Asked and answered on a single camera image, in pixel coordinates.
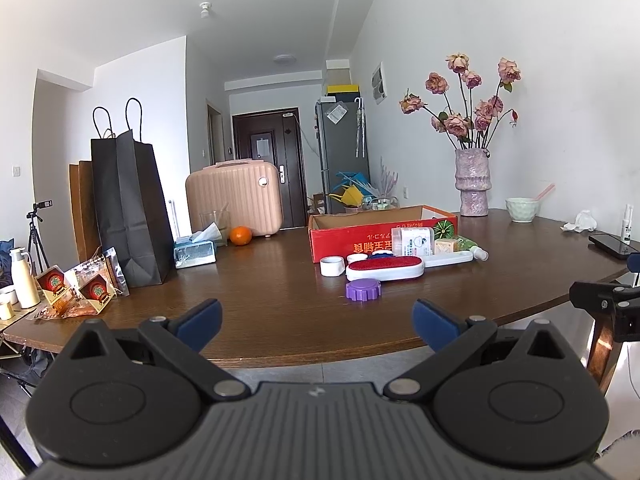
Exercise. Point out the orange fruit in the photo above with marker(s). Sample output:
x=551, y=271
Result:
x=240, y=236

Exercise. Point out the clear glass cup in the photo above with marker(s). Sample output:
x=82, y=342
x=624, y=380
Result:
x=225, y=222

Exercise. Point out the small brown cardboard box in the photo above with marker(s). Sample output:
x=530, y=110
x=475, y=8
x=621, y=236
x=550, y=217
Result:
x=316, y=205

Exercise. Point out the green plastic bottle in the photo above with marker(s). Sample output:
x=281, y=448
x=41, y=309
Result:
x=467, y=245

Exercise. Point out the small white spray bottle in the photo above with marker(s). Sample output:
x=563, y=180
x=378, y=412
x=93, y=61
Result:
x=627, y=227

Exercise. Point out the pale green ceramic bowl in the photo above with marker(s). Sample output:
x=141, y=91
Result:
x=521, y=210

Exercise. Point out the colourful snack box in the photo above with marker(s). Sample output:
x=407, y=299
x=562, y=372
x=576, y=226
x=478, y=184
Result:
x=97, y=291

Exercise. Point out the ceiling sprinkler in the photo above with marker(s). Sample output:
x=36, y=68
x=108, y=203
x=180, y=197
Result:
x=205, y=10

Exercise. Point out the clear plastic snack packet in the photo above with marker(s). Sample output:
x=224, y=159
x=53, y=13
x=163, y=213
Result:
x=112, y=265

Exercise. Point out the white thermos jug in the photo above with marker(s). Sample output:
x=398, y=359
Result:
x=24, y=280

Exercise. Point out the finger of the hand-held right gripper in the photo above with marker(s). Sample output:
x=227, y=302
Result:
x=592, y=295
x=635, y=262

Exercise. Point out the pink spoon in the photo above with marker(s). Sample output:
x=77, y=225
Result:
x=544, y=191

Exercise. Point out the black paper bag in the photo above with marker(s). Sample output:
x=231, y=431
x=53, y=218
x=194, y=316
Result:
x=130, y=210

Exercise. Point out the dark brown door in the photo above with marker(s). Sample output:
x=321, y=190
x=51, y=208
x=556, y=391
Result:
x=267, y=170

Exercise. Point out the black smartphone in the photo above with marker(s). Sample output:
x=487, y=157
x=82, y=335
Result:
x=612, y=246

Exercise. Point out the red label snack packet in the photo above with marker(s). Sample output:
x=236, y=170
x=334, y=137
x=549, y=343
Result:
x=52, y=284

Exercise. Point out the grey refrigerator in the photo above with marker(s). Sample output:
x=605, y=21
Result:
x=340, y=155

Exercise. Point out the folded clear umbrella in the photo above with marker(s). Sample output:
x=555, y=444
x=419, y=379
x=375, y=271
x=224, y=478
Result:
x=359, y=130

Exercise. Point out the white translucent plastic container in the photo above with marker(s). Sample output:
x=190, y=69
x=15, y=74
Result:
x=412, y=242

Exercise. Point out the round ceiling lamp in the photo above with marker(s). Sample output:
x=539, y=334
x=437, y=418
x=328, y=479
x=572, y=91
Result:
x=285, y=59

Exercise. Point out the black tripod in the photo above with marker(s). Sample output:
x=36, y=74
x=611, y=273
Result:
x=36, y=245

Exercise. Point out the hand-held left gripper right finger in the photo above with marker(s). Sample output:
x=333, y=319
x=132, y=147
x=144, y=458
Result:
x=432, y=322

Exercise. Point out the pale pink decorative branches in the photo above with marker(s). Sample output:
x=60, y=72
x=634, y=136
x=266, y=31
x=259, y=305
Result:
x=389, y=177

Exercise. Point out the brown paper bag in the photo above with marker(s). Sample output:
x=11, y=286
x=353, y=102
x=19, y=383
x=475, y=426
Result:
x=82, y=210

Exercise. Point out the paper sheet on refrigerator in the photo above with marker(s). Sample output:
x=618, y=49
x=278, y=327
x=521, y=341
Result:
x=336, y=113

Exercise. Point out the crumpled white tissue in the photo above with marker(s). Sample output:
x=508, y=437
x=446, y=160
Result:
x=580, y=222

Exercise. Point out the blue tissue box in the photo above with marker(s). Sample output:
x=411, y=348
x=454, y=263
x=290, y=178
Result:
x=195, y=256

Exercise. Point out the pink ceramic vase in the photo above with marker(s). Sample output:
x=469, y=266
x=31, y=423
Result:
x=472, y=180

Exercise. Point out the white cup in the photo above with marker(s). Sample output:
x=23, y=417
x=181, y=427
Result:
x=8, y=295
x=5, y=311

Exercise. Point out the purple ribbed plastic lid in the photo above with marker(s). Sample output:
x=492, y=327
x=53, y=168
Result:
x=363, y=290

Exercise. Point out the pink hard-shell suitcase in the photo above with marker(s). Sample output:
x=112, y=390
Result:
x=235, y=195

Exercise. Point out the small black camera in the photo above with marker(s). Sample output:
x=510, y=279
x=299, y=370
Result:
x=42, y=206

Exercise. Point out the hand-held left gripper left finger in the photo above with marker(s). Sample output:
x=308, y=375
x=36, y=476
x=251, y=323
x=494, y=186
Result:
x=202, y=317

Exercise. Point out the red cardboard box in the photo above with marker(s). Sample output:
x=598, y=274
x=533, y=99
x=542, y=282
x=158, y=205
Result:
x=340, y=245

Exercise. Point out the dried pink rose bouquet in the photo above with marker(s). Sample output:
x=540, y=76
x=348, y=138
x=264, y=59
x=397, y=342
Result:
x=457, y=122

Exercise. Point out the yellow box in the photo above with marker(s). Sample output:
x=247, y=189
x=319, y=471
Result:
x=343, y=89

